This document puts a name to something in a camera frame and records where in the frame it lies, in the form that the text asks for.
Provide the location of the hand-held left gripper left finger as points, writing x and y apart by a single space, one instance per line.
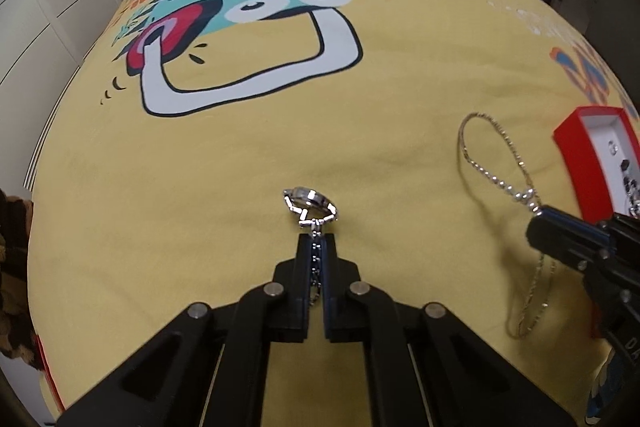
302 267

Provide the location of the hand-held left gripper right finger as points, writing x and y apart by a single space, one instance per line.
329 267

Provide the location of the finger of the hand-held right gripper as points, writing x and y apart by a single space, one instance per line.
625 234
565 232

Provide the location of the red jewelry box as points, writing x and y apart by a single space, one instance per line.
585 167

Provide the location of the silver watch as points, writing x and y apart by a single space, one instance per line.
312 197

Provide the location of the silver hoop earring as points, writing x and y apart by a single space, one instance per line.
612 148

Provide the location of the yellow printed blanket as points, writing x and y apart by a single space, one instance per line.
250 147

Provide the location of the brown patterned cloth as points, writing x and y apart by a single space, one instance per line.
15 282

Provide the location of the white wardrobe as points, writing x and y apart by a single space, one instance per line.
50 7

